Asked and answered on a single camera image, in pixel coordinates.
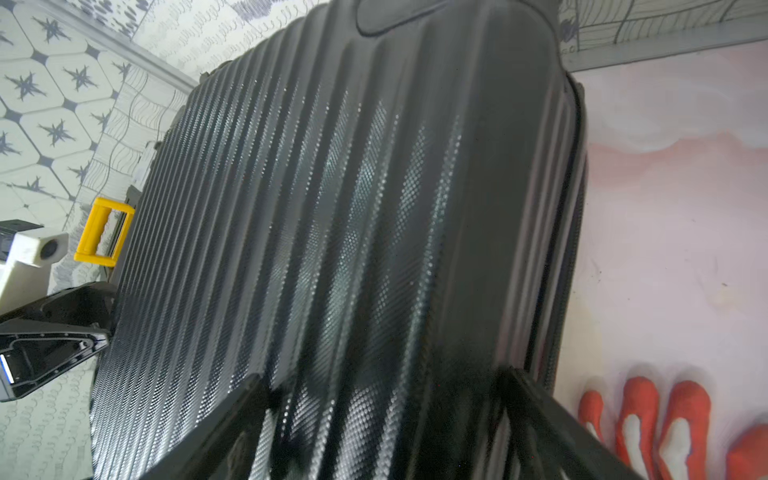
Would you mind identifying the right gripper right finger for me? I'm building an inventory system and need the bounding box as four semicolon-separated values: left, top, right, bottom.
500;368;638;479

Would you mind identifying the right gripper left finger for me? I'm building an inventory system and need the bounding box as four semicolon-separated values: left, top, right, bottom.
143;374;269;479

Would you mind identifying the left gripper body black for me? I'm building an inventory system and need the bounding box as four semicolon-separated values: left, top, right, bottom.
1;282;117;402

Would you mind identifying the black hard-shell suitcase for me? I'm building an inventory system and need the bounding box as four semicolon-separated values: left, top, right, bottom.
91;1;586;479

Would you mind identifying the floral pink table mat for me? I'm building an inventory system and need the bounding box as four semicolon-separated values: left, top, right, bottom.
554;42;767;479

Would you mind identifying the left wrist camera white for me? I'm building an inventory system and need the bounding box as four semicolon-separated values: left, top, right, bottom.
1;219;69;314

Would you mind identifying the black toolbox yellow handle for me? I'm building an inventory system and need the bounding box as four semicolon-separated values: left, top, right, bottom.
72;183;142;285

